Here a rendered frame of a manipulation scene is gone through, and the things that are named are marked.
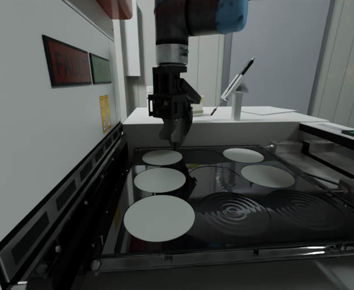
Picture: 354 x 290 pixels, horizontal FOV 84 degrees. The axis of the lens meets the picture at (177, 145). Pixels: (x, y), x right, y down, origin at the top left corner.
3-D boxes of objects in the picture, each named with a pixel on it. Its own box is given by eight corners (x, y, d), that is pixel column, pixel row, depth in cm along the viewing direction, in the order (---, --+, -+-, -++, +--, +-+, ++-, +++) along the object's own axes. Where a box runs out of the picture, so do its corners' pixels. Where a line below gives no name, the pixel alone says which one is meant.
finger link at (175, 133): (165, 155, 50) (164, 119, 47) (177, 148, 55) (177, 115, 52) (175, 157, 49) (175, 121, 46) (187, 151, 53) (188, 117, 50)
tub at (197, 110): (185, 117, 65) (186, 96, 63) (174, 114, 71) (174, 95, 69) (203, 115, 69) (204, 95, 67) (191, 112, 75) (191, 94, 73)
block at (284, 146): (275, 153, 57) (276, 143, 56) (269, 149, 60) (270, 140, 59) (301, 152, 58) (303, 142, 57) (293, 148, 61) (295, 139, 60)
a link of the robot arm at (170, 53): (168, 49, 50) (196, 46, 46) (168, 69, 51) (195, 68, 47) (148, 45, 44) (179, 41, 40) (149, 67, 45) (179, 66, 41)
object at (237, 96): (222, 121, 59) (225, 74, 55) (218, 118, 63) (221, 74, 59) (242, 121, 59) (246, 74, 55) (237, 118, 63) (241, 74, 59)
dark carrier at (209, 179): (102, 258, 22) (100, 254, 22) (137, 151, 54) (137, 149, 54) (386, 240, 24) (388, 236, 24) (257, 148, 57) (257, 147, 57)
